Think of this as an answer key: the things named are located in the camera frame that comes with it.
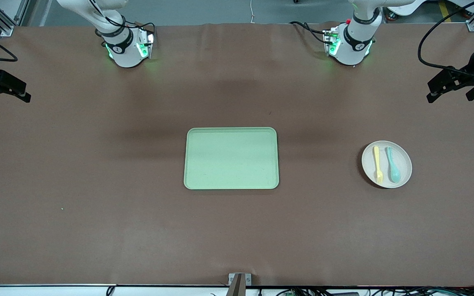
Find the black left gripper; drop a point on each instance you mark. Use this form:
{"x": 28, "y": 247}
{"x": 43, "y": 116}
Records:
{"x": 470, "y": 74}

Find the beige round plate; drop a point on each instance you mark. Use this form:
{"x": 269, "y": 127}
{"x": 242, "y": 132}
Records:
{"x": 405, "y": 162}

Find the yellow plastic fork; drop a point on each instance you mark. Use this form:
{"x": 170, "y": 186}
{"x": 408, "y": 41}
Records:
{"x": 377, "y": 162}

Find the light blue plastic spoon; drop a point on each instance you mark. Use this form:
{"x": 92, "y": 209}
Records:
{"x": 395, "y": 174}

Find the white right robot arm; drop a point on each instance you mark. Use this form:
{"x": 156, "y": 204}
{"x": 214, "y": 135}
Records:
{"x": 124, "y": 51}

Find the brown table cover mat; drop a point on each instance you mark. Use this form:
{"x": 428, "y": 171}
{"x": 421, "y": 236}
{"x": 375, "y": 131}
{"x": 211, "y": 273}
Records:
{"x": 97, "y": 185}

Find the light green plastic tray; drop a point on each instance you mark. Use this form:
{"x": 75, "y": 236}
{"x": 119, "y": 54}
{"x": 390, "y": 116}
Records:
{"x": 231, "y": 158}

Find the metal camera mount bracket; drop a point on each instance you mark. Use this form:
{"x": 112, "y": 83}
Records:
{"x": 239, "y": 283}

